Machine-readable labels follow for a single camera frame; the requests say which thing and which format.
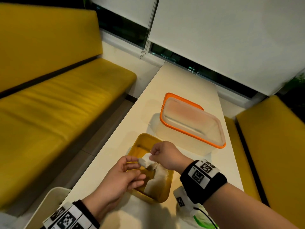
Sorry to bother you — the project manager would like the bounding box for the white teabag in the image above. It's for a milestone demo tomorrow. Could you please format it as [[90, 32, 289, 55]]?
[[138, 152, 154, 169]]

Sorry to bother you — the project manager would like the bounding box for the black camera cable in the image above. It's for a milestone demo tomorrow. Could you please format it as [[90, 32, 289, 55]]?
[[193, 207, 219, 229]]

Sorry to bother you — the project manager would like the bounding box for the blind pull cord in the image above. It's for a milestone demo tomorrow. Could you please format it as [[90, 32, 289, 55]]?
[[140, 0, 159, 59]]

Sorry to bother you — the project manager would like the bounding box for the person's right hand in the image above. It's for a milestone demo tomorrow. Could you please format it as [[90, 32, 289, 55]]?
[[149, 140, 194, 175]]

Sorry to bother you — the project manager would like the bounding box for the dark window pane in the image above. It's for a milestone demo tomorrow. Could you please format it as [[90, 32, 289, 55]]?
[[91, 3, 149, 48], [149, 43, 259, 99]]

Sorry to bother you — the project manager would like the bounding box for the orange container lid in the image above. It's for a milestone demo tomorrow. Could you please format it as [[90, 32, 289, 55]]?
[[163, 92, 204, 111]]

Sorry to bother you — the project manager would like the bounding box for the white roller blind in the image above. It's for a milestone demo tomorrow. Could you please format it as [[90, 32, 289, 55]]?
[[90, 0, 159, 29], [147, 0, 305, 96]]

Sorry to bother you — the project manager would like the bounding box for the white bin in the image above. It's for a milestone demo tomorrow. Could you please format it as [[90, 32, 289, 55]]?
[[24, 187, 72, 229]]

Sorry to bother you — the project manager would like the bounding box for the clear plastic bag green zip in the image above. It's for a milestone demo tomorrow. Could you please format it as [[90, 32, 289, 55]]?
[[176, 207, 219, 229]]

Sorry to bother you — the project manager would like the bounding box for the person's left hand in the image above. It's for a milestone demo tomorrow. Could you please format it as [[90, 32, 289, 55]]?
[[82, 155, 146, 222]]

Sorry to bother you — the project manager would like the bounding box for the clear container orange rim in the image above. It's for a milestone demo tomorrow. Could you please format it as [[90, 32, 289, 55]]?
[[155, 97, 226, 156]]

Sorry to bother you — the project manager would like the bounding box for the black left wrist marker band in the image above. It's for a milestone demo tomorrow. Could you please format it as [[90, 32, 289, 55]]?
[[43, 199, 100, 229]]

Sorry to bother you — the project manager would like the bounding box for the translucent yellow tray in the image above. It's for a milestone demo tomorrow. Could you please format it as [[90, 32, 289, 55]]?
[[126, 133, 174, 204]]

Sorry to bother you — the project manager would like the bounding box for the person's right forearm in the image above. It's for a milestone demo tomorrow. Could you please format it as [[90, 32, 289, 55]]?
[[204, 182, 298, 229]]

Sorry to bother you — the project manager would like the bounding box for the group of white tea bags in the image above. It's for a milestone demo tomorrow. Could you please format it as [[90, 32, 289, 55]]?
[[143, 162, 168, 196]]

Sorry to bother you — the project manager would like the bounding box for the black right wrist marker band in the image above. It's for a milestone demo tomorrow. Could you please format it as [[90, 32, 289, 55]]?
[[180, 159, 228, 205]]

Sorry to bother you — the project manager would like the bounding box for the black wrist marker band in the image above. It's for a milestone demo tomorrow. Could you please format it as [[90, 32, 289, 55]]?
[[180, 159, 228, 205], [43, 199, 100, 229]]

